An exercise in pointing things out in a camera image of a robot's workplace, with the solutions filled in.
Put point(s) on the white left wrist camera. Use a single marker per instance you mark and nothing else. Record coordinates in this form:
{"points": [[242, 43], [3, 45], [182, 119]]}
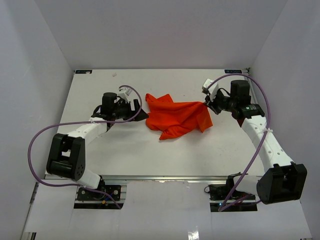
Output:
{"points": [[124, 93]]}

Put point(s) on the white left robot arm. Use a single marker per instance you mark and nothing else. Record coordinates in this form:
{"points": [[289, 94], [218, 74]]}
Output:
{"points": [[67, 155]]}

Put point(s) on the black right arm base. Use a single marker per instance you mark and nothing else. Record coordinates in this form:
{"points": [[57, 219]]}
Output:
{"points": [[218, 187]]}

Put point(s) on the left dark table label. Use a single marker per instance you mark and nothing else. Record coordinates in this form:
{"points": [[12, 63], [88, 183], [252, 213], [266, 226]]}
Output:
{"points": [[83, 71]]}

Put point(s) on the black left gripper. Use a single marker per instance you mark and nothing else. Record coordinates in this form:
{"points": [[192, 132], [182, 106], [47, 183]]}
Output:
{"points": [[130, 113]]}

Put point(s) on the orange t shirt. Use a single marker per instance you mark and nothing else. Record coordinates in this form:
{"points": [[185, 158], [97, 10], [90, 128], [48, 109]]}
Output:
{"points": [[175, 119]]}

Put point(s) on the aluminium front table rail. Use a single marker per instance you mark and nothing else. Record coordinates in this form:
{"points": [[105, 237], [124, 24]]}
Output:
{"points": [[163, 178]]}

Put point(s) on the dark table label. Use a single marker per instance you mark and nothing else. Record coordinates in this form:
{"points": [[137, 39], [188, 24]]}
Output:
{"points": [[83, 71], [233, 71]]}

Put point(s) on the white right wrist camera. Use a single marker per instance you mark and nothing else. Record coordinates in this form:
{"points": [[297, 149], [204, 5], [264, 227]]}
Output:
{"points": [[210, 89]]}

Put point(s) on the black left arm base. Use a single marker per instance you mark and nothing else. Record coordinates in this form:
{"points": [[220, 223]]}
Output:
{"points": [[113, 190]]}

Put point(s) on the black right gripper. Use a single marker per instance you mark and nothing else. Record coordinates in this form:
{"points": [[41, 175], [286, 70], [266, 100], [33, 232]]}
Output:
{"points": [[212, 105]]}

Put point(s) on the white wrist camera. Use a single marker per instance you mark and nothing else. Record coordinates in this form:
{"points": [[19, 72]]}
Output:
{"points": [[210, 89], [124, 93]]}

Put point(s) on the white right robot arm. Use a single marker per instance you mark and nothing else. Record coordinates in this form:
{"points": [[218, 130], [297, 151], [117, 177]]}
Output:
{"points": [[283, 179]]}

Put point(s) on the right dark table label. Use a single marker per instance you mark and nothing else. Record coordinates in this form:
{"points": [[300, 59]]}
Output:
{"points": [[233, 71]]}

